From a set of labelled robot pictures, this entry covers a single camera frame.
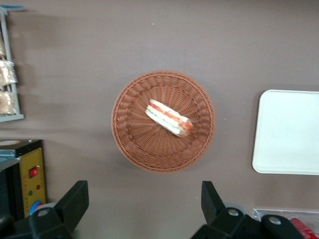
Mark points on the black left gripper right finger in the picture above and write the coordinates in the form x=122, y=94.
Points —
x=224, y=219

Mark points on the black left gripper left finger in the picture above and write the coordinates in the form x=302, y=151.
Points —
x=65, y=211

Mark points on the white rectangular plastic tray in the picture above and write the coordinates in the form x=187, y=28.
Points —
x=289, y=132

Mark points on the triangle sandwich with red filling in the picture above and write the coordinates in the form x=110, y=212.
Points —
x=169, y=118

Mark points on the round brown wicker basket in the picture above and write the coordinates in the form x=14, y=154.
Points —
x=163, y=121

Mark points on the yellow control box with buttons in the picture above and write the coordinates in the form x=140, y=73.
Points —
x=27, y=179

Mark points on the clear plastic container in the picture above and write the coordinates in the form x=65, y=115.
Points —
x=286, y=213

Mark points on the red can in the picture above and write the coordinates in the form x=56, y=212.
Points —
x=304, y=227

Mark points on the wrapped bread in plastic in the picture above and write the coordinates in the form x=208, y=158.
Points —
x=7, y=102
x=7, y=72

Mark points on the grey display rack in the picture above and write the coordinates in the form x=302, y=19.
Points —
x=10, y=74

